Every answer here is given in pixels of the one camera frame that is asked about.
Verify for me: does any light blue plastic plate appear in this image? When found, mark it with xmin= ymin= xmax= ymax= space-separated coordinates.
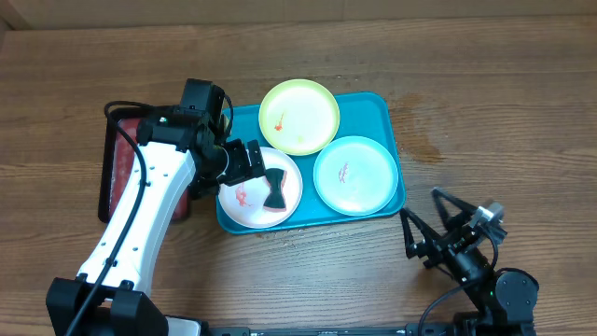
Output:
xmin=313 ymin=135 xmax=399 ymax=217

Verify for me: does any teal plastic tray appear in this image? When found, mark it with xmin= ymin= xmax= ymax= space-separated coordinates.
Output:
xmin=231 ymin=91 xmax=407 ymax=231

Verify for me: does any red and green sponge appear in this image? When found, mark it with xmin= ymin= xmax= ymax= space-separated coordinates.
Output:
xmin=263 ymin=168 xmax=286 ymax=212

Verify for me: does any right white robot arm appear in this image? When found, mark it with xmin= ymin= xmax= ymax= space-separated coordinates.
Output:
xmin=399 ymin=188 xmax=539 ymax=335

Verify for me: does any yellow-green plastic plate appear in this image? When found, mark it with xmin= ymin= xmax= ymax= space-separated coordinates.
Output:
xmin=258 ymin=79 xmax=340 ymax=156

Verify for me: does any white plastic plate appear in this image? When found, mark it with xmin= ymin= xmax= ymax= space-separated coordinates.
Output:
xmin=216 ymin=147 xmax=303 ymax=233

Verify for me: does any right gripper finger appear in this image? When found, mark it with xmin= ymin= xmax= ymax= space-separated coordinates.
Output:
xmin=399 ymin=207 xmax=442 ymax=260
xmin=431 ymin=187 xmax=479 ymax=230

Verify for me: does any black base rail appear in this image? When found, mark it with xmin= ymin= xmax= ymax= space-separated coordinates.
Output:
xmin=200 ymin=322 xmax=537 ymax=336

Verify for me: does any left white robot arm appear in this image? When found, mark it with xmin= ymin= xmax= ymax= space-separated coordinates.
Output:
xmin=46 ymin=78 xmax=265 ymax=335

